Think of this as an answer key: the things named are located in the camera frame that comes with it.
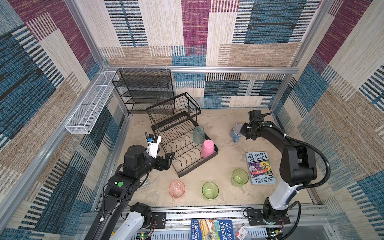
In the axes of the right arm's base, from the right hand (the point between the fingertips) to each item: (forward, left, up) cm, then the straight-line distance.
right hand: (244, 133), depth 96 cm
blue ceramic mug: (-1, +7, +3) cm, 7 cm away
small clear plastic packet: (-51, +11, -7) cm, 52 cm away
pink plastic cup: (-12, +24, +2) cm, 27 cm away
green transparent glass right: (-25, +7, -7) cm, 27 cm away
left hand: (-21, +44, +17) cm, 52 cm away
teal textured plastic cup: (0, +29, 0) cm, 29 cm away
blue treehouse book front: (-49, +24, -6) cm, 55 cm away
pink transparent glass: (-31, +42, -8) cm, 52 cm away
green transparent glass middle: (-32, +24, -8) cm, 40 cm away
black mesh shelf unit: (+33, +66, +13) cm, 75 cm away
